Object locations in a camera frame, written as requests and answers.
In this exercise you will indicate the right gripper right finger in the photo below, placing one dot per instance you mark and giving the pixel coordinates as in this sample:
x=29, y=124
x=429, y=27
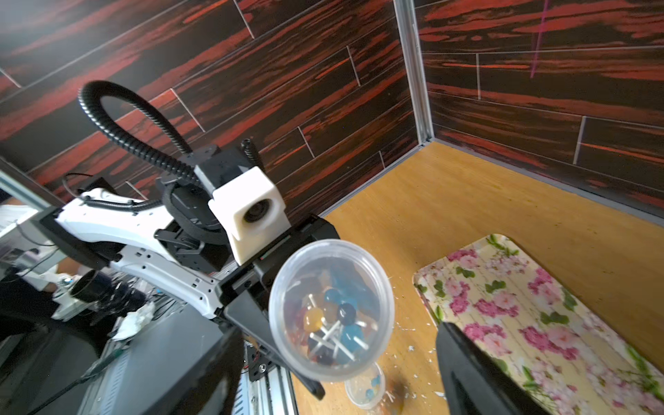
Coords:
x=473, y=383

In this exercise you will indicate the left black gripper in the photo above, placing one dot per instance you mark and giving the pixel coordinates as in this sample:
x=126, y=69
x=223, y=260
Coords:
x=257, y=276

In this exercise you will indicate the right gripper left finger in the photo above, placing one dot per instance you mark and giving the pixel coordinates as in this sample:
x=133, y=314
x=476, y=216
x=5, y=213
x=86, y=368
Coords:
x=211, y=385

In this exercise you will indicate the clear candy jar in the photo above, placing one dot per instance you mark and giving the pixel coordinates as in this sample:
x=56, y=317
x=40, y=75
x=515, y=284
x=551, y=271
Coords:
x=331, y=310
x=367, y=389

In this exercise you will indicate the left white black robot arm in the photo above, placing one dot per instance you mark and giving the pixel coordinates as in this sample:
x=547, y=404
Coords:
x=215, y=239

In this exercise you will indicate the floral pink rectangular tray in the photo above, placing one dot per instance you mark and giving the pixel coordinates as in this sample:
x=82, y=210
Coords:
x=544, y=338

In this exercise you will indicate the metal front rail frame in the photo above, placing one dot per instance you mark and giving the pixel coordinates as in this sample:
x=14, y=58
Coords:
x=163, y=352

